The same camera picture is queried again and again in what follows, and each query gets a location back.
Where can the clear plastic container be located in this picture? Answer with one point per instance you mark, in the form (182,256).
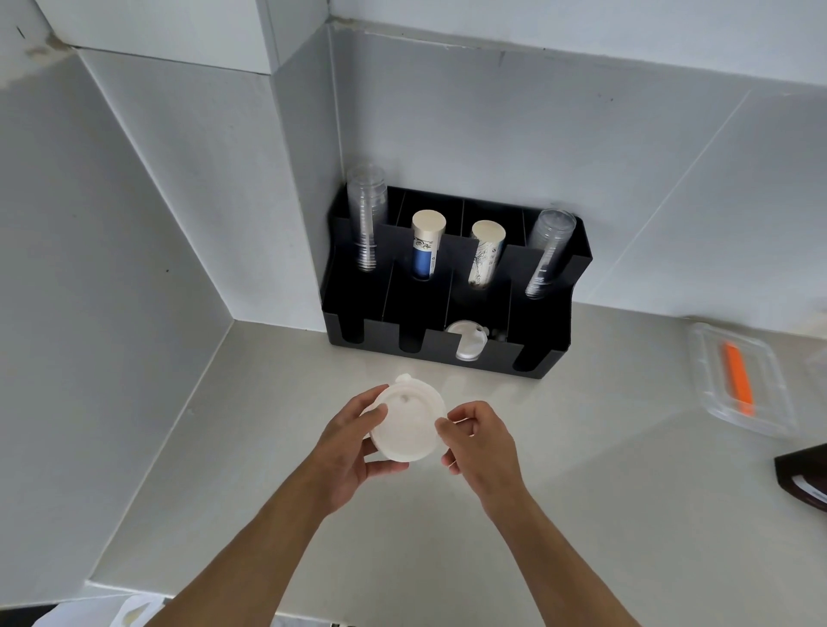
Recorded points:
(743,384)

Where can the white plastic bag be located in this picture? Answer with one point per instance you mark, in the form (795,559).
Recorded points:
(123,610)

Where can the stack of blue paper cups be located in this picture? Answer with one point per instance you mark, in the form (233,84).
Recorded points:
(426,245)

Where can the person's right thumb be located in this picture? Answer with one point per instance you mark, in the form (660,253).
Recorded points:
(448,434)

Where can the dark brown box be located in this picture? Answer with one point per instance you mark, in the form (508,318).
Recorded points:
(804,475)

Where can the stack of white cup lids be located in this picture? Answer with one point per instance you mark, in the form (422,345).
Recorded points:
(408,420)

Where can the white cup lid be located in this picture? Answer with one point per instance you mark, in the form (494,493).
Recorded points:
(466,341)

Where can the orange utensil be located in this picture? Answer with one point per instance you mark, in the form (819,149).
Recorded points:
(738,378)

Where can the person's left hand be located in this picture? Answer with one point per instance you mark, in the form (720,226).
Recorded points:
(339,452)

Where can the stack of white patterned cups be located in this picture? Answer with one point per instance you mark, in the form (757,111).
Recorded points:
(484,253)

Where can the person's right hand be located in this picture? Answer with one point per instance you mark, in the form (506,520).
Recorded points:
(481,452)

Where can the person's left forearm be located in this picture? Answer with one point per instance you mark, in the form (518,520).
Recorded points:
(239,559)

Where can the black cup organizer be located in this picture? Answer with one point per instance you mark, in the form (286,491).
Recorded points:
(452,303)

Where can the person's left thumb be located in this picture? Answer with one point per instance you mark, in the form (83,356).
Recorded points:
(387,469)

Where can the tall stack of clear cups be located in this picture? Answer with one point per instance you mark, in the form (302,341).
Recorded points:
(367,216)

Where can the person's right forearm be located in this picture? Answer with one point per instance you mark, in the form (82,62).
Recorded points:
(555,555)

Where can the short stack of clear cups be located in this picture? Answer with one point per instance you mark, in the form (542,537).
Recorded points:
(548,252)

